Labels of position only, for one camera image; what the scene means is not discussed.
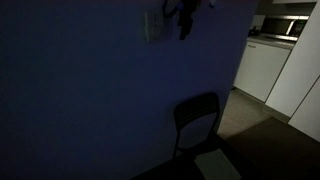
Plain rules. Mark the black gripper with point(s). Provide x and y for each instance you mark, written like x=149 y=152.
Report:
x=189 y=7

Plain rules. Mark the dark countertop appliance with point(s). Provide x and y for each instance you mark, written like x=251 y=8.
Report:
x=254 y=31

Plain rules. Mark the white base cabinet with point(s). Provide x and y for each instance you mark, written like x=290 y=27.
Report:
x=261 y=68

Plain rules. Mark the grey kitchen countertop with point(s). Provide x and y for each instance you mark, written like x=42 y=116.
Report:
x=271 y=40

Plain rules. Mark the black perforated plastic chair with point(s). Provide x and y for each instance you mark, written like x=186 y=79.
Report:
x=196 y=115

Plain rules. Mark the stainless steel microwave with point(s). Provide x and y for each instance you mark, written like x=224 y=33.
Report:
x=285 y=26

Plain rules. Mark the tall white cabinet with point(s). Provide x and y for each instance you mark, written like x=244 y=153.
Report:
x=295 y=71

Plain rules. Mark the yellow-green cloth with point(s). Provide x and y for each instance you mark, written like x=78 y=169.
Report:
x=216 y=165

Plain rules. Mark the white cabinet door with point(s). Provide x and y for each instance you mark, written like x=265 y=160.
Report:
x=308 y=111

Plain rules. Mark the white light switch plate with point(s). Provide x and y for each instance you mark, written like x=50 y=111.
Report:
x=153 y=27

